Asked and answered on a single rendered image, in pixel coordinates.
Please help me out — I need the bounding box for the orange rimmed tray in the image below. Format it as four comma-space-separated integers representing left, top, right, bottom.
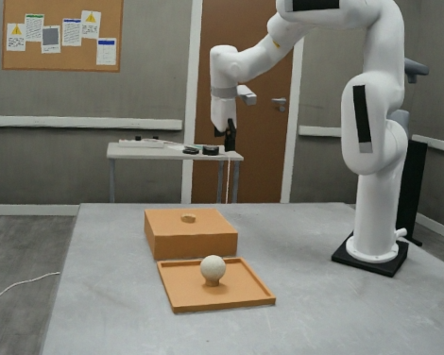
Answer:
157, 257, 276, 313

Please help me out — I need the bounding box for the orange square block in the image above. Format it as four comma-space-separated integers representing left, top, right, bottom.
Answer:
145, 208, 238, 260

